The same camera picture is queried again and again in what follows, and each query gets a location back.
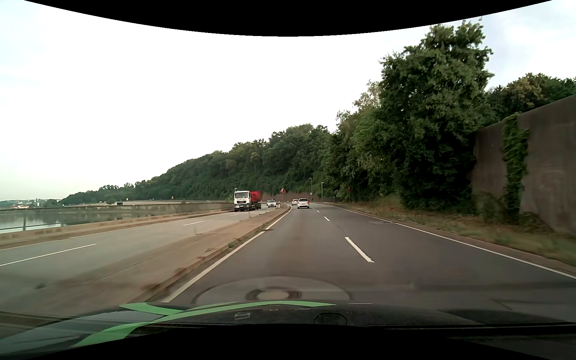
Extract grey oncoming carriageway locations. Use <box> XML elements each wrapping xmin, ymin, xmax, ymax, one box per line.
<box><xmin>0</xmin><ymin>208</ymin><xmax>274</xmax><ymax>296</ymax></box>

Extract ivy on wall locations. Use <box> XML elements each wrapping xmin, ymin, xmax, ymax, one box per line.
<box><xmin>500</xmin><ymin>113</ymin><xmax>531</xmax><ymax>223</ymax></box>

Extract grey asphalt road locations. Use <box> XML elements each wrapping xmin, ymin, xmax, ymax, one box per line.
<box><xmin>160</xmin><ymin>202</ymin><xmax>576</xmax><ymax>323</ymax></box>

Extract grey concrete retaining wall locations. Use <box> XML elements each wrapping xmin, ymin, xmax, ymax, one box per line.
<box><xmin>469</xmin><ymin>83</ymin><xmax>576</xmax><ymax>237</ymax></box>

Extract road markings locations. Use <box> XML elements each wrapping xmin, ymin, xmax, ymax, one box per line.
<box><xmin>160</xmin><ymin>204</ymin><xmax>576</xmax><ymax>304</ymax></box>

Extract metal riverside railing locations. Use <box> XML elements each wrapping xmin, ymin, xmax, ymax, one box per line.
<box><xmin>0</xmin><ymin>202</ymin><xmax>234</xmax><ymax>238</ymax></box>

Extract grass verge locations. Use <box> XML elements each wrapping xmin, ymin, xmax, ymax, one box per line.
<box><xmin>335</xmin><ymin>194</ymin><xmax>576</xmax><ymax>274</ymax></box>

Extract white lorry with red body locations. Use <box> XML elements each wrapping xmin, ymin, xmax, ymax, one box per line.
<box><xmin>233</xmin><ymin>190</ymin><xmax>263</xmax><ymax>212</ymax></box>

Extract car's own bonnet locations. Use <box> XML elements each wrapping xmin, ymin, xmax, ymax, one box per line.
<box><xmin>0</xmin><ymin>300</ymin><xmax>576</xmax><ymax>358</ymax></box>

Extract wooded hillside trees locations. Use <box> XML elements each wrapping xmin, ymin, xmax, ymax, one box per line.
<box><xmin>59</xmin><ymin>20</ymin><xmax>576</xmax><ymax>213</ymax></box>

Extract river water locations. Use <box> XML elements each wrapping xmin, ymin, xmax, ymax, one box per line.
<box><xmin>0</xmin><ymin>207</ymin><xmax>134</xmax><ymax>237</ymax></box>

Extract paved median strip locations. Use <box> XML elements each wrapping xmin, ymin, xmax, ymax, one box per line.
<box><xmin>0</xmin><ymin>206</ymin><xmax>292</xmax><ymax>318</ymax></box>

